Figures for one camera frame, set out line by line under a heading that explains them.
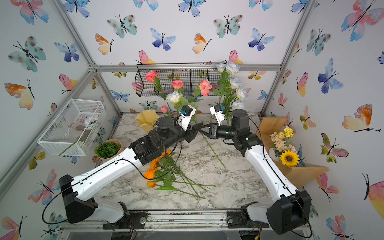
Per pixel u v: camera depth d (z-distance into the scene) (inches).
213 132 23.8
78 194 15.4
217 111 24.9
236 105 29.0
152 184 32.8
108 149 33.8
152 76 31.8
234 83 31.3
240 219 28.6
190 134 22.2
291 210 15.0
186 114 20.5
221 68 31.9
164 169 34.9
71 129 28.5
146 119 37.0
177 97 26.4
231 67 29.2
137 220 29.6
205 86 29.5
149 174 33.3
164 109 31.7
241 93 31.4
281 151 29.8
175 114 36.8
